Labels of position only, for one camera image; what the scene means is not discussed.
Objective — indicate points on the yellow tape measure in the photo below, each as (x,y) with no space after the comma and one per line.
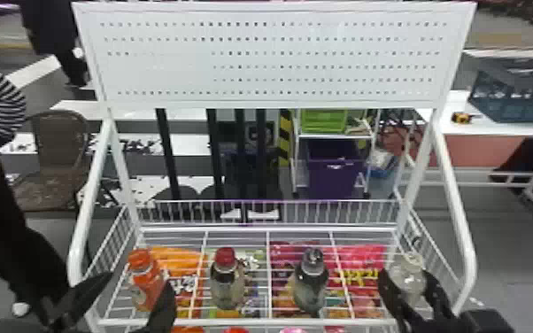
(461,117)

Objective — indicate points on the blue crate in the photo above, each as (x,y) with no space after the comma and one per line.
(517,95)

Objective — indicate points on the orange snack packet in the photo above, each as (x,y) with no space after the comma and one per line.
(176,260)

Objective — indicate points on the black capped dark bottle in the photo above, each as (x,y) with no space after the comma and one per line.
(309,283)

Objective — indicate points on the green basket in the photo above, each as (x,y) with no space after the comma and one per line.
(323,121)

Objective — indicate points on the red capped dark bottle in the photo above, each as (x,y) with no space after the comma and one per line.
(226,281)

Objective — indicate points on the clear bottle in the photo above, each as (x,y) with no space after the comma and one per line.
(407,276)

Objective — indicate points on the striped post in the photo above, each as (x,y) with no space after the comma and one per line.
(285,135)

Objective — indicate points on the pink snack packet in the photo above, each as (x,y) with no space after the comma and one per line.
(359,255)

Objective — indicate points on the orange bottle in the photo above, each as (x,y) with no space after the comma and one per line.
(148,281)

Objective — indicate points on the purple crate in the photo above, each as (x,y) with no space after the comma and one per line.
(334,174)

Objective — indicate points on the white side table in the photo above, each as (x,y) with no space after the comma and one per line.
(489,130)

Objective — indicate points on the brown chair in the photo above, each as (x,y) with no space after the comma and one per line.
(59,149)

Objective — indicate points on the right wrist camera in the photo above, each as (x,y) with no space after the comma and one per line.
(489,323)

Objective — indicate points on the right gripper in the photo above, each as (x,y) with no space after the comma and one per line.
(436,327)

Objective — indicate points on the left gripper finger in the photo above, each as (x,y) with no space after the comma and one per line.
(73,302)
(164,314)

